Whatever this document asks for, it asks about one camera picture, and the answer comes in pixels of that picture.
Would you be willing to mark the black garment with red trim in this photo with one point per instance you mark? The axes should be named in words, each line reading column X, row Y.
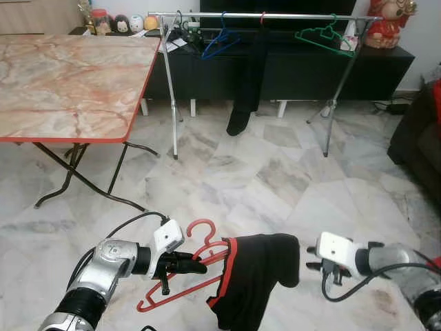
column 255, row 276

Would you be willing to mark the light wooden cabinet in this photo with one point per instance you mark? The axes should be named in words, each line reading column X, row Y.
column 38, row 15

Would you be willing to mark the white round doll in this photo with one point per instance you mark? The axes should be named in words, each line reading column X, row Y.
column 136, row 23

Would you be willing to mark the green plastic hanger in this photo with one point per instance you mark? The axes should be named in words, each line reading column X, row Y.
column 324, row 45

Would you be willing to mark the red plastic hanger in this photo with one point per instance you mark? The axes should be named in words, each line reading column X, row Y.
column 201, row 222
column 262, row 18

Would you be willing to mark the white papers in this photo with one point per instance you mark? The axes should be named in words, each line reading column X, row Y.
column 172, row 45

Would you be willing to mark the silver metal clothes rack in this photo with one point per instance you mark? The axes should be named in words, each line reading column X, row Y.
column 289, row 14

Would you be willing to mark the blue plastic hanger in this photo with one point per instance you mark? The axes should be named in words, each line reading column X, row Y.
column 222, row 49

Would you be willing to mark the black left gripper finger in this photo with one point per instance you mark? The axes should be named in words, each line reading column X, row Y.
column 189, row 268
column 191, row 258

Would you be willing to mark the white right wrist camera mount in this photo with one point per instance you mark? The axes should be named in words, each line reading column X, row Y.
column 336, row 248

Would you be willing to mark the black power strip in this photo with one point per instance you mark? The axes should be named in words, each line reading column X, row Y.
column 394, row 108

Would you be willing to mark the dark-haired round doll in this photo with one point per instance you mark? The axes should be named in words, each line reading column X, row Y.
column 121, row 24

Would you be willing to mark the long black garment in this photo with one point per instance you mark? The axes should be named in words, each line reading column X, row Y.
column 249, row 76

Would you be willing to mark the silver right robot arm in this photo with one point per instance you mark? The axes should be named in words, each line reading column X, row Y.
column 400, row 265

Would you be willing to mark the white tissue pack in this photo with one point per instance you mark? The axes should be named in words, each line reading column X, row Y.
column 353, row 38

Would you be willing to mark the red fortune statue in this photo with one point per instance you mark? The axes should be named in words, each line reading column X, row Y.
column 389, row 24

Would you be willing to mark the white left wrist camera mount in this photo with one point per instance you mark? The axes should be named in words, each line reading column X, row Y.
column 167, row 238

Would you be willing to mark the orange round doll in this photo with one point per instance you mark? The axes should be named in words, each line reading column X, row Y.
column 151, row 22

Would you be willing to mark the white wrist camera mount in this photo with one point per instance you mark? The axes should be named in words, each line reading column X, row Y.
column 167, row 238
column 336, row 248

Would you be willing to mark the black television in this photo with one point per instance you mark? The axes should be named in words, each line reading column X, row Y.
column 275, row 5

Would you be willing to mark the black TV cabinet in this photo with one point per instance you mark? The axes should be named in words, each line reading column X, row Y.
column 310, row 69

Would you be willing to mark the figurine jar with red lid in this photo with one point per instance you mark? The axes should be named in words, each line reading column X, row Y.
column 101, row 22

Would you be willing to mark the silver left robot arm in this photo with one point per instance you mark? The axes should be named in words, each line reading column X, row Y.
column 103, row 265

